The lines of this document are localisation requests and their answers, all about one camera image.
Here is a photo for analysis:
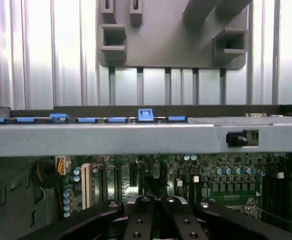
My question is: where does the CPU socket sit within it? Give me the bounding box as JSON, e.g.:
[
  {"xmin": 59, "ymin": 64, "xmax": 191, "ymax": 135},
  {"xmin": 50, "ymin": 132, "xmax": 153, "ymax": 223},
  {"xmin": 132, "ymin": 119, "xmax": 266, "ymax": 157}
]
[{"xmin": 239, "ymin": 196, "xmax": 265, "ymax": 221}]

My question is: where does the white expansion slot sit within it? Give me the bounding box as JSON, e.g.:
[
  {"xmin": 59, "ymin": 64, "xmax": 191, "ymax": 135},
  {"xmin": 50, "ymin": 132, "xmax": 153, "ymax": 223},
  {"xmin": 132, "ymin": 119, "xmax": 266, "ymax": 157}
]
[{"xmin": 81, "ymin": 162, "xmax": 91, "ymax": 211}]

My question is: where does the green motherboard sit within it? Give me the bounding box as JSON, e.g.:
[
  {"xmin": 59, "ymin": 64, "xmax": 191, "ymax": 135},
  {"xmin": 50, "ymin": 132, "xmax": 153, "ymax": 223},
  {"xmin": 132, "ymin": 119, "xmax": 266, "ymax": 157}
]
[{"xmin": 43, "ymin": 153, "xmax": 292, "ymax": 226}]

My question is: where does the white power connector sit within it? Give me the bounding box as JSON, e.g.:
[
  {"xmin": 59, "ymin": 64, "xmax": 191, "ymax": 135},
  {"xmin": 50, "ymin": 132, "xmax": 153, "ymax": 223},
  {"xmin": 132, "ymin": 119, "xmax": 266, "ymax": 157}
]
[{"xmin": 55, "ymin": 156, "xmax": 73, "ymax": 176}]

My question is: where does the short black expansion slot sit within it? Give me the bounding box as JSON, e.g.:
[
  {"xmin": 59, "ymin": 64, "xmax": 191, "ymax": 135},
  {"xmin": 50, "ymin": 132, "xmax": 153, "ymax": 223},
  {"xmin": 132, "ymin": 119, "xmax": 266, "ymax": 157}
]
[{"xmin": 130, "ymin": 162, "xmax": 138, "ymax": 187}]

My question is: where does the black open PC case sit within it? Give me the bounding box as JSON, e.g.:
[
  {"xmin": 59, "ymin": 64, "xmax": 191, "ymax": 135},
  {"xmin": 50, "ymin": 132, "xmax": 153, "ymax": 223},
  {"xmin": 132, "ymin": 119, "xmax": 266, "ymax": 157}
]
[{"xmin": 0, "ymin": 104, "xmax": 292, "ymax": 240}]

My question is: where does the grey parts rack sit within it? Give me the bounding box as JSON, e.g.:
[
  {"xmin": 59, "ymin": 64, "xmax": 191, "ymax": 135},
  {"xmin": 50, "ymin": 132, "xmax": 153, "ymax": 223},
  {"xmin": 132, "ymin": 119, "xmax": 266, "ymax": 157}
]
[{"xmin": 95, "ymin": 0, "xmax": 254, "ymax": 68}]

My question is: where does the black yellow power wire bundle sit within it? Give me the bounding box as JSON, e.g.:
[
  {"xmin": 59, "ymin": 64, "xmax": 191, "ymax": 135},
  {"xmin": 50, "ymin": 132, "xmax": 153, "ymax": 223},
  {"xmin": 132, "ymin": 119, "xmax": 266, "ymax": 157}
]
[{"xmin": 32, "ymin": 159, "xmax": 64, "ymax": 216}]

